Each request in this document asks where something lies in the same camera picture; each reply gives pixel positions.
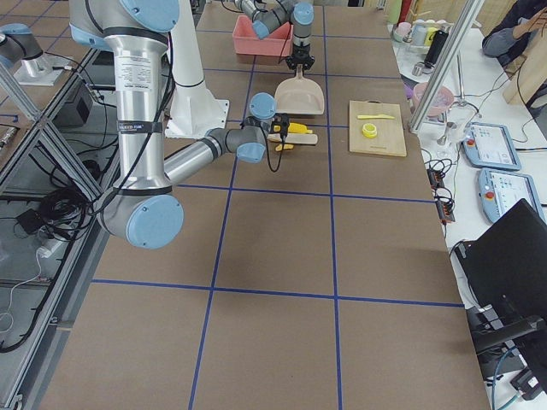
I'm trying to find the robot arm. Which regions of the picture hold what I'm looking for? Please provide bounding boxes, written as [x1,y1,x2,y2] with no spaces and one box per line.
[231,1,315,74]
[69,1,277,249]

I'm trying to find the black laptop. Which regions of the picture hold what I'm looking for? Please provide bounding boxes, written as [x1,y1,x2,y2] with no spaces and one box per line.
[460,197,547,317]

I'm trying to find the beige dustpan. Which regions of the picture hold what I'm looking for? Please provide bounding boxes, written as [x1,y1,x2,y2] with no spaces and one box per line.
[274,64,325,115]

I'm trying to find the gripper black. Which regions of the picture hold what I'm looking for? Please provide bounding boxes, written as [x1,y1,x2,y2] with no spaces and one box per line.
[268,114,285,135]
[285,44,315,71]

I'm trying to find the tan toy ginger root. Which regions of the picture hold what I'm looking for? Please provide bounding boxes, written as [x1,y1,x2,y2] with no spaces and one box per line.
[275,143,294,152]

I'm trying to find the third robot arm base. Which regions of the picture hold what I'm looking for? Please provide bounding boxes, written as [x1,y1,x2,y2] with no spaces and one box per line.
[1,23,63,86]

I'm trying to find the black bottle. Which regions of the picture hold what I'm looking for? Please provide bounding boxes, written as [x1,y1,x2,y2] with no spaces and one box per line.
[424,30,448,67]

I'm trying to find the lower teach pendant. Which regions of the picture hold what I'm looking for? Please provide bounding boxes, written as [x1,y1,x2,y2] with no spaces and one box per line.
[478,168,545,223]

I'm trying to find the teach pendant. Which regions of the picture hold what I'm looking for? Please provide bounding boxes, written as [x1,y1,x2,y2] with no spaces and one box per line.
[462,122,521,171]
[478,168,545,223]

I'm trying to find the person in dark clothes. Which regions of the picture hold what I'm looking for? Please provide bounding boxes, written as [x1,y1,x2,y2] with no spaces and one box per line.
[482,0,546,67]

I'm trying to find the aluminium frame post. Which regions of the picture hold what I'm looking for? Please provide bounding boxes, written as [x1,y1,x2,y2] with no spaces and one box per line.
[409,0,485,133]

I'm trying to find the pink plastic bin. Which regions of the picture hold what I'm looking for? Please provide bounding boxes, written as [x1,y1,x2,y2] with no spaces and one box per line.
[232,15,295,56]

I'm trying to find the yellow toy corn cob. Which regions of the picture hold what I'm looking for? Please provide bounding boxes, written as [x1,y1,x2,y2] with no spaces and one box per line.
[288,122,313,134]

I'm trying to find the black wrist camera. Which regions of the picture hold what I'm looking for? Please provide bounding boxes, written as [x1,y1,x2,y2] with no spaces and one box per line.
[273,113,290,135]

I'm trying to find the pink bowl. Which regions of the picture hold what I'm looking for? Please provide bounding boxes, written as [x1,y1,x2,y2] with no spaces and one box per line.
[412,82,455,117]

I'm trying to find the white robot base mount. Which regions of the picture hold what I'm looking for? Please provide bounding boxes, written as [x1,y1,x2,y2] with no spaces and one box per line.
[165,1,229,138]

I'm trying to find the yellow lemon slices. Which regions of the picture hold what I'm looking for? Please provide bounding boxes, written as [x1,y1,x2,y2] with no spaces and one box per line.
[362,123,378,138]

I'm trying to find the wooden cutting board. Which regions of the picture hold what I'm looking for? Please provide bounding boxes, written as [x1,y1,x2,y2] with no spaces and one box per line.
[349,101,407,157]

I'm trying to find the upper teach pendant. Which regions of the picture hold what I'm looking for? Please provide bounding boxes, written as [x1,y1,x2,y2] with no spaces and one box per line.
[462,122,521,171]

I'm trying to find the white hand brush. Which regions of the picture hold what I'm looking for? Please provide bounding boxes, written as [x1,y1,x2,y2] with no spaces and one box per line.
[268,133,318,145]

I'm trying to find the yellow plastic knife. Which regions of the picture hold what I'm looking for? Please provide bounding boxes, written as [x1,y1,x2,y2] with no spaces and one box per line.
[356,114,395,120]

